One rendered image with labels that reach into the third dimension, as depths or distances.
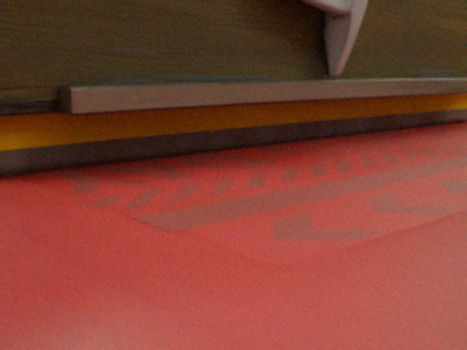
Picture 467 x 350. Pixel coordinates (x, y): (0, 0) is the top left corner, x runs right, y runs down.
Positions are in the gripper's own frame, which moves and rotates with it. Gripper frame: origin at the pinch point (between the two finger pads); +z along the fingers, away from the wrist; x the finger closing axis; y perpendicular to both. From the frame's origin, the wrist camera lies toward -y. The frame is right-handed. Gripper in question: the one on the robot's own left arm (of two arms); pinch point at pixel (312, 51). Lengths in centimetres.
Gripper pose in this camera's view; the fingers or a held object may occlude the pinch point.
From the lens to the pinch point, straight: 32.4
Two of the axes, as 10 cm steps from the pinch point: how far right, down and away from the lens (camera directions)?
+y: -7.7, 1.6, -6.2
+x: 6.3, 1.2, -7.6
